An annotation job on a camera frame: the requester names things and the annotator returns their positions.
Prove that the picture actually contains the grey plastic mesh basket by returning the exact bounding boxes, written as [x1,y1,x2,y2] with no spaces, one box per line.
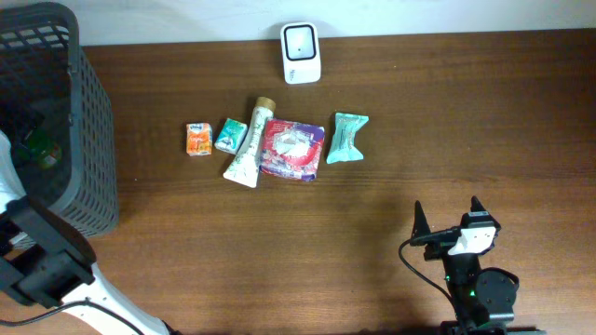
[1,2,119,238]

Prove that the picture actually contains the green wet wipes pack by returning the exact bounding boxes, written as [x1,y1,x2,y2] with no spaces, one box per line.
[326,113,369,164]

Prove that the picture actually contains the teal tissue pack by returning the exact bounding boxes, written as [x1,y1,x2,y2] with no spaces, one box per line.
[215,118,248,154]

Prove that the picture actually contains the white tube with cork cap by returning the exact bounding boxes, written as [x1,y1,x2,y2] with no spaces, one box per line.
[223,97,276,188]

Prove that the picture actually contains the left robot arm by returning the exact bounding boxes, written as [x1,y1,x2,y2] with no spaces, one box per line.
[1,134,177,335]

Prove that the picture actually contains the white barcode scanner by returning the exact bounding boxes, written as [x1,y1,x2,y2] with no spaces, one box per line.
[280,22,321,85]

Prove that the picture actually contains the red purple tissue pack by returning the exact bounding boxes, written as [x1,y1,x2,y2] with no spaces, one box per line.
[260,118,325,181]

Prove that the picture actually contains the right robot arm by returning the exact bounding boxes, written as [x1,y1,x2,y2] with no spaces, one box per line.
[399,196,543,334]

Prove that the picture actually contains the green lid jar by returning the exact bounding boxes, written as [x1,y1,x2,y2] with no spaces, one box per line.
[15,128,62,169]

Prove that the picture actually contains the orange tissue pack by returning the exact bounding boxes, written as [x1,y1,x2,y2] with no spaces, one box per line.
[186,123,212,156]

